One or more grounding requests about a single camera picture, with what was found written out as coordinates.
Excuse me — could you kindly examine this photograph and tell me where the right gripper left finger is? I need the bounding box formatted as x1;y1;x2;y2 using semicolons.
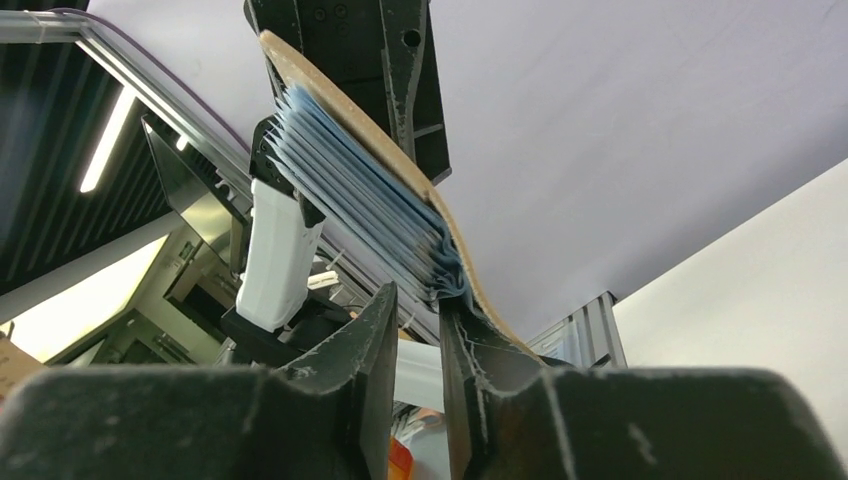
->
1;283;398;479

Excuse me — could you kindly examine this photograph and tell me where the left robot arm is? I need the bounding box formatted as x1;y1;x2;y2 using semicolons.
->
222;1;451;367

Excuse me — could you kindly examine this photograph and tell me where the beige card holder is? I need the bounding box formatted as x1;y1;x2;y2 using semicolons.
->
258;30;532;354

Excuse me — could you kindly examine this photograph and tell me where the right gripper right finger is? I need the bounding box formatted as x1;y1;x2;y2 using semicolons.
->
439;299;847;479

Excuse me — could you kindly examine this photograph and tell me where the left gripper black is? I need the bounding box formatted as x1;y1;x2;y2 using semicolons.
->
243;1;451;185

